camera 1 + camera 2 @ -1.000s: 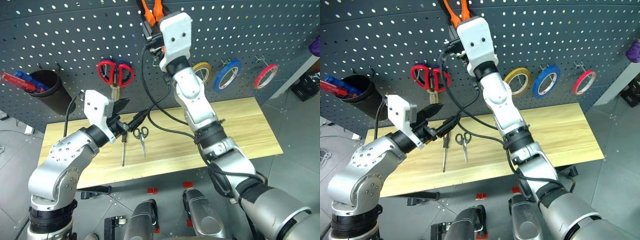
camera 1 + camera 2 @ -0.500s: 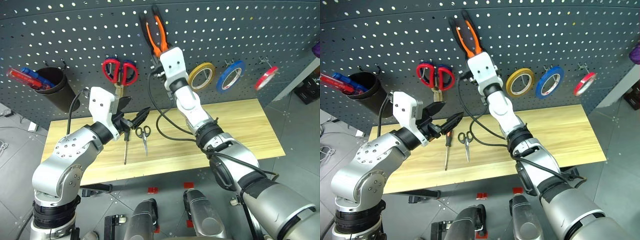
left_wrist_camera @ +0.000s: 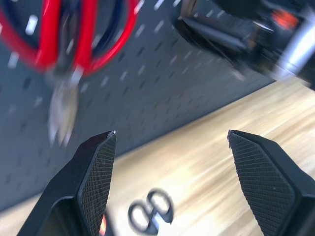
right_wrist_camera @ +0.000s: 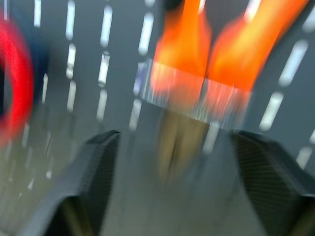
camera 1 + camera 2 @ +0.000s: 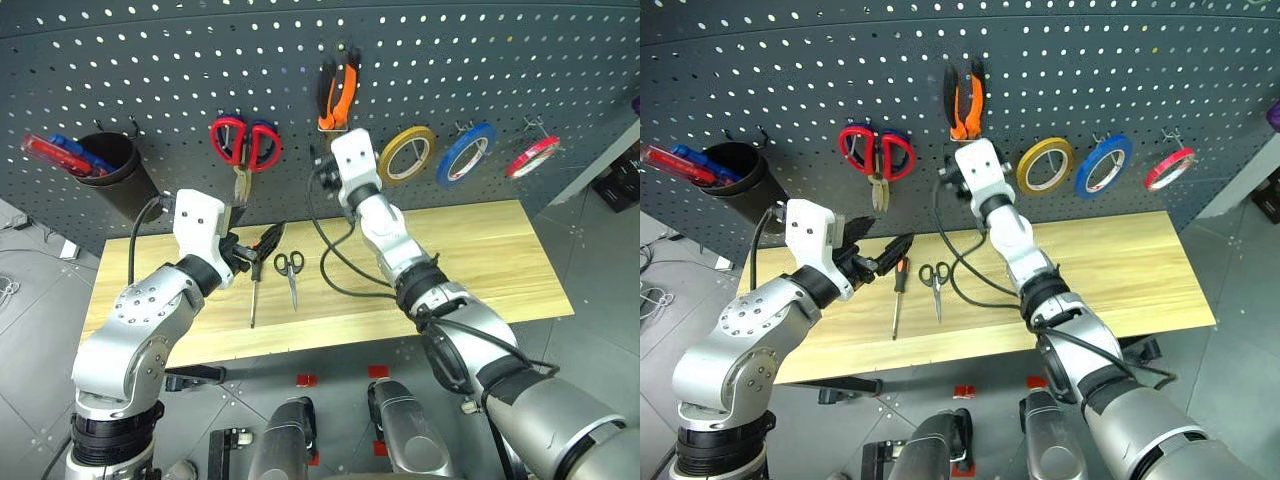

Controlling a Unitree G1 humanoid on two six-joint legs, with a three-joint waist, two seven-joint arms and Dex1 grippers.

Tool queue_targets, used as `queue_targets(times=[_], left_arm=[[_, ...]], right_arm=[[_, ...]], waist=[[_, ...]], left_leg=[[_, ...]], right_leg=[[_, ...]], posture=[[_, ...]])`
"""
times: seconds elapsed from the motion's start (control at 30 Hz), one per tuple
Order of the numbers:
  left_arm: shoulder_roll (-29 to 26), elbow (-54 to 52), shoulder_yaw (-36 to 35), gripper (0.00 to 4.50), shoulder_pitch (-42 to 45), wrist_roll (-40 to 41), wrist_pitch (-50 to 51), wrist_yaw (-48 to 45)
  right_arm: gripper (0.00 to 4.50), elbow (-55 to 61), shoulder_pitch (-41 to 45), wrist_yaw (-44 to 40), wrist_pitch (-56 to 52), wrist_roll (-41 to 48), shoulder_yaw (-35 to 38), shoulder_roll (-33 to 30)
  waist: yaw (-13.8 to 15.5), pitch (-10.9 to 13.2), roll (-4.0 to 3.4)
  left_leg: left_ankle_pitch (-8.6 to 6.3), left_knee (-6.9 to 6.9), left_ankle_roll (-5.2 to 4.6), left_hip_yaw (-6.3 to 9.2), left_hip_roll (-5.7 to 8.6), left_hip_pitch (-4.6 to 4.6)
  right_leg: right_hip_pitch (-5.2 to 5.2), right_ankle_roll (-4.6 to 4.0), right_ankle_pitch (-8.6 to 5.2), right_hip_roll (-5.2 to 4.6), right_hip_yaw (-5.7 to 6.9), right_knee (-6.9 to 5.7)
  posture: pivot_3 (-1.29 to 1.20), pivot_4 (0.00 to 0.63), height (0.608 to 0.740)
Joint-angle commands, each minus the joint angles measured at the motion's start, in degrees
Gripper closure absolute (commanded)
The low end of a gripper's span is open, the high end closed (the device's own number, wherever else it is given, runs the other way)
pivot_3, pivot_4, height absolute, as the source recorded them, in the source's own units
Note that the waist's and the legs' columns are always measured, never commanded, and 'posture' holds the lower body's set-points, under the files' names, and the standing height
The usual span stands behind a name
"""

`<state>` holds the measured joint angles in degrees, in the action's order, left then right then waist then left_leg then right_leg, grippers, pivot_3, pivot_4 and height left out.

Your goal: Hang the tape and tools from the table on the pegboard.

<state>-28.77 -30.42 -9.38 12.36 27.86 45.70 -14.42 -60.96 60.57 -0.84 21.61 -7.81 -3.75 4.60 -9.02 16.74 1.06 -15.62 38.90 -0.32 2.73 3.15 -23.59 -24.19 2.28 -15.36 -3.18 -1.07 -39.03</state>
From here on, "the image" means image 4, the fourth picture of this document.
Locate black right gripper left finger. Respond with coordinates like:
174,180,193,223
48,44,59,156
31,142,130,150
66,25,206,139
18,129,121,236

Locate red tape roll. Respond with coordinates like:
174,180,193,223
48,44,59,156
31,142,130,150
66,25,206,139
0,18,35,146

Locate orange-handled paint brush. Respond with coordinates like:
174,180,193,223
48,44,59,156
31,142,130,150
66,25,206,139
150,0,212,184
201,0,310,130

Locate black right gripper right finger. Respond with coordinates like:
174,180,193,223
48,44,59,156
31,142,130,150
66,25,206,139
229,130,315,236

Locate grey slotted pegboard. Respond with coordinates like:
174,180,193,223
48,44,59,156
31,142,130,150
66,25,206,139
0,0,315,173

